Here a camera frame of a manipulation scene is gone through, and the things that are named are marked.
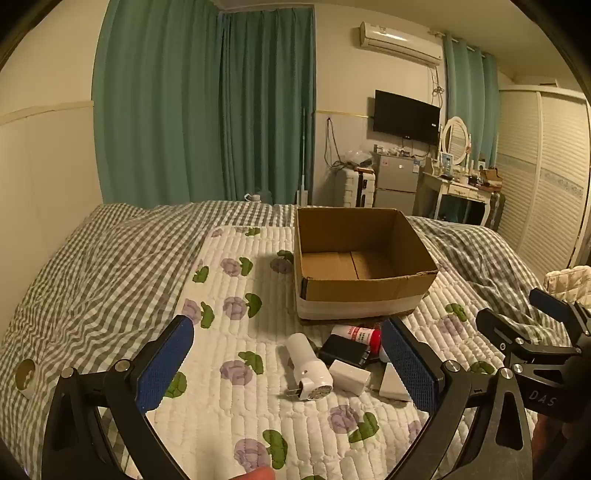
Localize white louvered wardrobe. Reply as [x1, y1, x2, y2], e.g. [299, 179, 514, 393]
[494, 85, 591, 280]

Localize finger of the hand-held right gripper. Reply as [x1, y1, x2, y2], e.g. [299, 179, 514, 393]
[475, 308, 583, 359]
[530, 287, 591, 337]

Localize white bottle with red cap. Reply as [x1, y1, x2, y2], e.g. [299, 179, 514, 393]
[330, 323, 385, 361]

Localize white air conditioner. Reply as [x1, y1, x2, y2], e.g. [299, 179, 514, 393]
[359, 21, 443, 65]

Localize green curtain beside wardrobe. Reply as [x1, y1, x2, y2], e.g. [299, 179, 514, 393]
[441, 32, 500, 169]

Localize white dressing table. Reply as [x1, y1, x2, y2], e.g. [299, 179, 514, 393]
[418, 171, 495, 227]

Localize white suitcase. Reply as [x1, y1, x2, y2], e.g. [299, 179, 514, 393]
[342, 167, 377, 208]

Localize silver small fridge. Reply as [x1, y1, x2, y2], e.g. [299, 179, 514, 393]
[373, 152, 423, 208]

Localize white cylindrical plug adapter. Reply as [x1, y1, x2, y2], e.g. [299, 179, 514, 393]
[279, 332, 334, 401]

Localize paper cup with brown inside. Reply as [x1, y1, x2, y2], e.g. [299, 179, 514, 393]
[14, 359, 38, 400]

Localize black rectangular charger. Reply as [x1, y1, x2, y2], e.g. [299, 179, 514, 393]
[318, 334, 372, 368]

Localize white square charger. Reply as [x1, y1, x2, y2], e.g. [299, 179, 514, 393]
[329, 360, 371, 396]

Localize hanging wall cables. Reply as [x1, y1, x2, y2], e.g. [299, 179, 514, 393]
[324, 117, 343, 169]

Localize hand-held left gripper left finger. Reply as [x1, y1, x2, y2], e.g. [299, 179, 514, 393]
[41, 315, 197, 480]

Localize black wall television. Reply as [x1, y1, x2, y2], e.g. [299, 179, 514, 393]
[373, 90, 441, 145]

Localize white oval mirror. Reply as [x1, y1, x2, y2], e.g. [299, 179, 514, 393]
[438, 116, 470, 167]

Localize narrow green curtain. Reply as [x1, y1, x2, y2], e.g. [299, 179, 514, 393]
[219, 9, 317, 206]

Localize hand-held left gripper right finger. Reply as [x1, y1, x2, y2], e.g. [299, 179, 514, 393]
[381, 316, 533, 480]

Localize white floral quilted mat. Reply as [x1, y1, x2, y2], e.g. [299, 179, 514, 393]
[143, 225, 541, 480]

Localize white box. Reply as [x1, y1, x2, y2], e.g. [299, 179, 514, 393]
[379, 362, 413, 402]

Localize white flat mop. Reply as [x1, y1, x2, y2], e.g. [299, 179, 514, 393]
[295, 108, 311, 206]

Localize person's right hand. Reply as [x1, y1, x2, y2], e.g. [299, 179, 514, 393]
[532, 414, 573, 468]

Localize wide green curtain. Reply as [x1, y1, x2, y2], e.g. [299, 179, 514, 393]
[92, 0, 223, 206]

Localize dark suitcase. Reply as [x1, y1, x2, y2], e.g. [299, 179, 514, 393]
[489, 191, 506, 232]

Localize person's left hand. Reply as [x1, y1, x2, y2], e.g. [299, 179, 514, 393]
[235, 466, 278, 480]

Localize cardboard box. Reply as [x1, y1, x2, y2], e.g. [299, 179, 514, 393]
[294, 208, 438, 322]

